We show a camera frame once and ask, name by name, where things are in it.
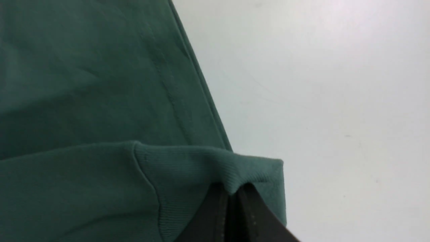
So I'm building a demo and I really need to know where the green long-sleeved shirt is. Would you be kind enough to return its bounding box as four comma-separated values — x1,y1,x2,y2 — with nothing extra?
0,0,286,242

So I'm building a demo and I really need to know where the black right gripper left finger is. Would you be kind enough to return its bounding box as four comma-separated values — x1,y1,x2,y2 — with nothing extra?
175,184,229,242

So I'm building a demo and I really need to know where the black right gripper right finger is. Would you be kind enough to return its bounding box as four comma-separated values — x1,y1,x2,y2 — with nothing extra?
232,183,299,242

